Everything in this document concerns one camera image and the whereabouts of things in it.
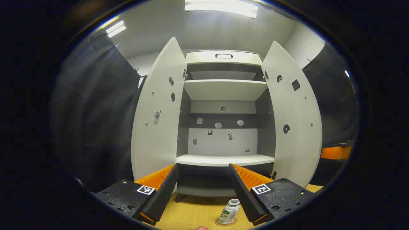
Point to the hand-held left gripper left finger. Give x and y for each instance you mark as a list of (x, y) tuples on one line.
[(163, 195)]

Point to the black backdrop cloth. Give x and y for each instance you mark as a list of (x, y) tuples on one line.
[(335, 102), (96, 111)]

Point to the white and grey cabinet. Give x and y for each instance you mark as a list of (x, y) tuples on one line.
[(223, 143)]

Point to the white cabinet shelf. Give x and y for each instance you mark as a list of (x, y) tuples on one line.
[(223, 89), (223, 159)]

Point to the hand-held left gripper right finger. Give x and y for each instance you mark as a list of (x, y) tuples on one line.
[(243, 195)]

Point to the small ceiling light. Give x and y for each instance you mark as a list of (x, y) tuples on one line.
[(115, 28)]

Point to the round cork coaster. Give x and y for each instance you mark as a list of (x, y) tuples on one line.
[(235, 221)]

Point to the long ceiling light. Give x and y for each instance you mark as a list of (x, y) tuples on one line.
[(223, 6)]

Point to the white drink bottle green label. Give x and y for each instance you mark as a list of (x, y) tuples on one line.
[(228, 212)]

